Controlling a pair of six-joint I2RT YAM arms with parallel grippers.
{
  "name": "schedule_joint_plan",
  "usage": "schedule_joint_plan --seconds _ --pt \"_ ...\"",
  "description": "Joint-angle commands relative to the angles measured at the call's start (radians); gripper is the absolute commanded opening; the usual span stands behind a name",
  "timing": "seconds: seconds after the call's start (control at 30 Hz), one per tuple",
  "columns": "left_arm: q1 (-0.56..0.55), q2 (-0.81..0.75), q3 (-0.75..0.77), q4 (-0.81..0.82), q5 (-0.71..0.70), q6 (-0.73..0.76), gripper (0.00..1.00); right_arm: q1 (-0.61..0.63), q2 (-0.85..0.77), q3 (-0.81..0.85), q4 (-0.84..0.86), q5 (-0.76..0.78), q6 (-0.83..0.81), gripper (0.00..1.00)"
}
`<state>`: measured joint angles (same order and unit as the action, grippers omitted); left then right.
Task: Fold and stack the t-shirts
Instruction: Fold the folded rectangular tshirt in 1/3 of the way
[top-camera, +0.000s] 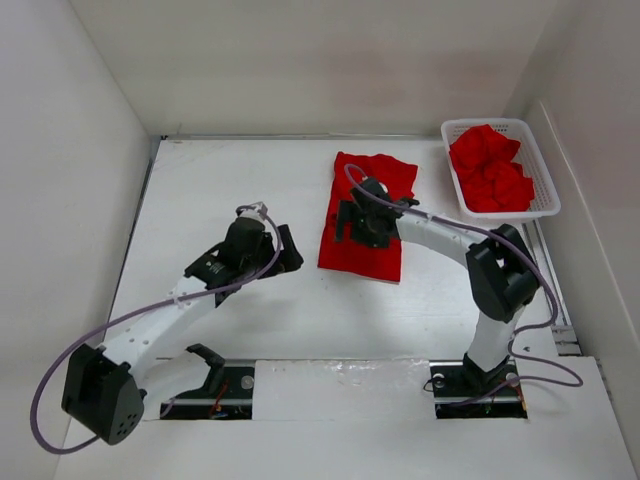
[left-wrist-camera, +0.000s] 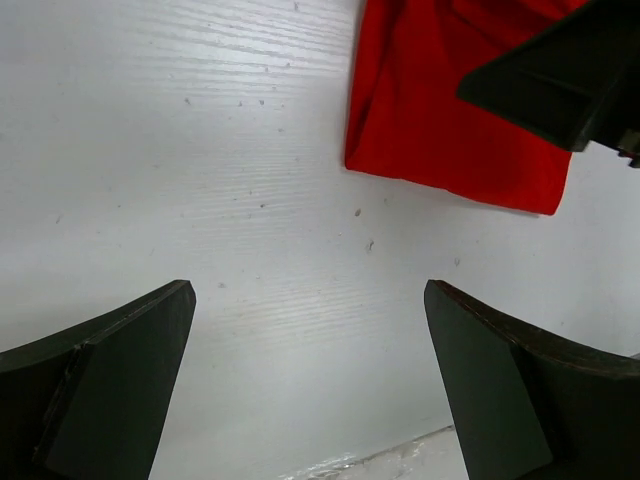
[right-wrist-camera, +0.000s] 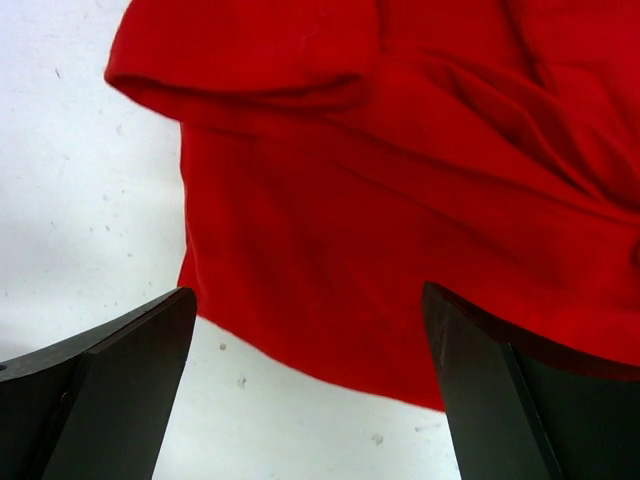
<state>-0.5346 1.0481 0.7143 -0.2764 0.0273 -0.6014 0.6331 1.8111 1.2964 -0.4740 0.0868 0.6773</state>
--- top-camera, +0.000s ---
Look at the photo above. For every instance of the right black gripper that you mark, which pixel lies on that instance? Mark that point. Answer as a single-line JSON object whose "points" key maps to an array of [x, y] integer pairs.
{"points": [[349, 210]]}

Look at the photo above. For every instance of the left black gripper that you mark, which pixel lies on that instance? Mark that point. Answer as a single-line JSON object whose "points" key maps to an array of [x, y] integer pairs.
{"points": [[289, 259]]}

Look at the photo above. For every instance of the red t shirt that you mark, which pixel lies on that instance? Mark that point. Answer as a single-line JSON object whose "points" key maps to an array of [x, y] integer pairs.
{"points": [[348, 243]]}

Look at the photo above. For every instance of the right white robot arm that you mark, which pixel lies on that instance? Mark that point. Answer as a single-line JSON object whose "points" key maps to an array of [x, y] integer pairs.
{"points": [[498, 264]]}

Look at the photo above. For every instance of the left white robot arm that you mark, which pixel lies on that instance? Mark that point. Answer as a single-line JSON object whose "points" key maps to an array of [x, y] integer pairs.
{"points": [[109, 388]]}

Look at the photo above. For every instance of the red shirts pile in basket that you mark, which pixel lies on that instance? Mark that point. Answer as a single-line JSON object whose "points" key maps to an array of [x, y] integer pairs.
{"points": [[490, 180]]}

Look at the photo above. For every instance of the white plastic basket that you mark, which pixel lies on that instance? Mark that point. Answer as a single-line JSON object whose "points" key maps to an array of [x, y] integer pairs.
{"points": [[546, 202]]}

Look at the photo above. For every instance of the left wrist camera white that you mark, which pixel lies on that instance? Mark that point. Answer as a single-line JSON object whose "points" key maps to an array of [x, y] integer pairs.
{"points": [[257, 211]]}

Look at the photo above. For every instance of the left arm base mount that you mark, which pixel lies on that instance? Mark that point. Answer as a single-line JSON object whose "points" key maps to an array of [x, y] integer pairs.
{"points": [[224, 394]]}

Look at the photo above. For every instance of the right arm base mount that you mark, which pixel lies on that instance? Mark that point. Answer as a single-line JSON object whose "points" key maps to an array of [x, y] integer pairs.
{"points": [[458, 395]]}

